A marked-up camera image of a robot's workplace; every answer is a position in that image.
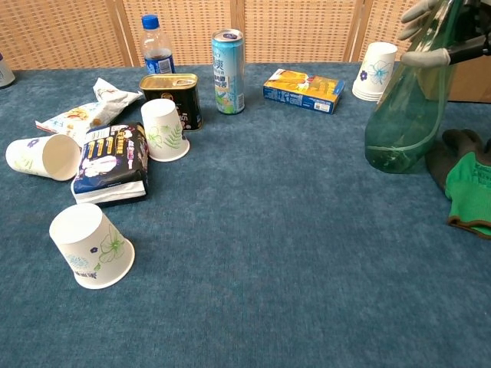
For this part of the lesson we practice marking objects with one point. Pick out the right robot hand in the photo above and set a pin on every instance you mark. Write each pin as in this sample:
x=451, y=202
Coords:
x=426, y=58

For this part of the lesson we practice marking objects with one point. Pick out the green spray bottle black trigger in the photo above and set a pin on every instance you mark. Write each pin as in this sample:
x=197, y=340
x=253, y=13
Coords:
x=403, y=126

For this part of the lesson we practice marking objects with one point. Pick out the cola bottle with blue cap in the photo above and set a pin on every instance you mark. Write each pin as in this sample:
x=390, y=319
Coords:
x=157, y=53

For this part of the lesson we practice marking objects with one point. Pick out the open cardboard box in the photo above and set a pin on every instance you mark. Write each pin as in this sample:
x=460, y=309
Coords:
x=472, y=82

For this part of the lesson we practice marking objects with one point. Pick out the stacked blue flower paper cups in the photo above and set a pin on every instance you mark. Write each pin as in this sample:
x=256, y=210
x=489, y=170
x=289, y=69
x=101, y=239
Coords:
x=374, y=76

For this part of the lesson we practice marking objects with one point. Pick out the yellow and blue carton box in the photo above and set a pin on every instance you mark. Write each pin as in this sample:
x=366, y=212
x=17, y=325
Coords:
x=303, y=96

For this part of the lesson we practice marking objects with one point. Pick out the woven bamboo folding screen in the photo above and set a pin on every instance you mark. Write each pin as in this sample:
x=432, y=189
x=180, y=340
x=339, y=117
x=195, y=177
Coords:
x=299, y=30

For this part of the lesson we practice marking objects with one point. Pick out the green and black work glove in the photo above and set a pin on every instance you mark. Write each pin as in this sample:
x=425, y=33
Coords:
x=468, y=188

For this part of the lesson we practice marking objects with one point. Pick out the tall light blue drink can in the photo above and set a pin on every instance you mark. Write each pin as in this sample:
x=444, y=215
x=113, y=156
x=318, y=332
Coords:
x=228, y=76

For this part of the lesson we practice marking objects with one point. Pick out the black tin with gold lid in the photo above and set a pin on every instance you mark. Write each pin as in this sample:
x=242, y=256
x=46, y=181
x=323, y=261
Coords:
x=184, y=92

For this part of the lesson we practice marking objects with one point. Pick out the blue table carpet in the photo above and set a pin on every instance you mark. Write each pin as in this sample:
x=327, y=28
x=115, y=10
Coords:
x=268, y=249

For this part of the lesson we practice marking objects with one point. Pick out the paper cup with fern print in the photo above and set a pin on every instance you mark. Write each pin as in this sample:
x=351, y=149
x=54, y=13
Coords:
x=163, y=130

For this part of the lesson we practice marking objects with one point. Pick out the dark blue snack bag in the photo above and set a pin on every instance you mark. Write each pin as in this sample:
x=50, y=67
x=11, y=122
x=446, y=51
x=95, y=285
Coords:
x=111, y=161

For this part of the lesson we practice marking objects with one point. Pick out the white snack bag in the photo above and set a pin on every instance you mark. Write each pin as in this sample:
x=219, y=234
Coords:
x=76, y=119

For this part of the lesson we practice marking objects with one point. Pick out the paper cup with green flower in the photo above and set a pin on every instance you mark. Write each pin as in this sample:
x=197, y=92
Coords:
x=92, y=245

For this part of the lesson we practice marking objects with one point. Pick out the paper cup with purple flower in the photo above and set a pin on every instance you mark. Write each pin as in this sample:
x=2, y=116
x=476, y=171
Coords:
x=27, y=155

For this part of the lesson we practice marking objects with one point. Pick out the blue and white drink can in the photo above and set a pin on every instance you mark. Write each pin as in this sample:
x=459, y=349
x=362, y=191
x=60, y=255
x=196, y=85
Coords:
x=4, y=74

